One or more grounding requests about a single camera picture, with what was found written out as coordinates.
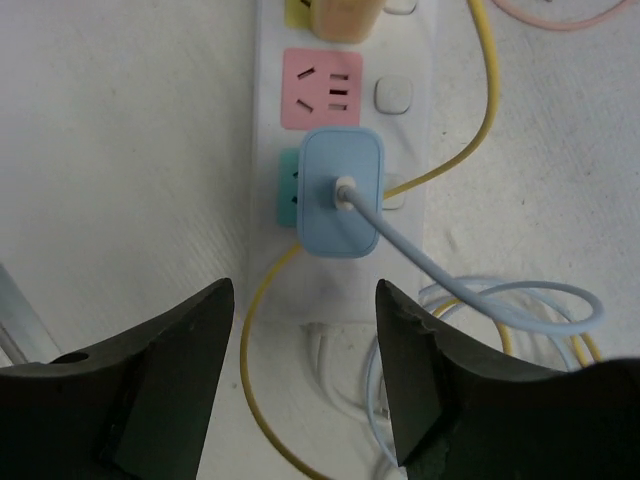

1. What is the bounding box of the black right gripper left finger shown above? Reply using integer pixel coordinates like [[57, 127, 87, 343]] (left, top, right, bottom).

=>
[[1, 278, 234, 479]]

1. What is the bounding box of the blue charger plug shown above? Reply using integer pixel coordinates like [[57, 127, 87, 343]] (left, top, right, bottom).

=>
[[297, 127, 385, 258]]

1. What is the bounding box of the yellow charging cable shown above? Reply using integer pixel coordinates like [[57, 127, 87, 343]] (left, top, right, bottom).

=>
[[239, 0, 604, 480]]

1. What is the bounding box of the aluminium table frame rail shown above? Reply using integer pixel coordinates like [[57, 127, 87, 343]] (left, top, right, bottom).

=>
[[0, 266, 61, 365]]

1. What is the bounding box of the pink charging cable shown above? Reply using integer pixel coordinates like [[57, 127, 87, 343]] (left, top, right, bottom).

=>
[[492, 0, 640, 33]]

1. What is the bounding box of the white power strip cord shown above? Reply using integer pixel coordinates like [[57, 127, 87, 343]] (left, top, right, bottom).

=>
[[299, 322, 396, 426]]

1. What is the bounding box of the light blue charging cable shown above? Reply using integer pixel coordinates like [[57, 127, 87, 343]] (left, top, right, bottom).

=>
[[334, 174, 606, 480]]

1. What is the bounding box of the yellow charger plug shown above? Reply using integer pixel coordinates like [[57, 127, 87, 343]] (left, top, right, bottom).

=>
[[310, 0, 386, 44]]

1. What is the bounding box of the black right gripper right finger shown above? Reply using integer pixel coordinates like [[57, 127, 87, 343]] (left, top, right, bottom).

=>
[[375, 280, 639, 479]]

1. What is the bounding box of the white multicolour power strip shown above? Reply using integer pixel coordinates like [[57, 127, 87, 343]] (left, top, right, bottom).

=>
[[248, 1, 438, 325]]

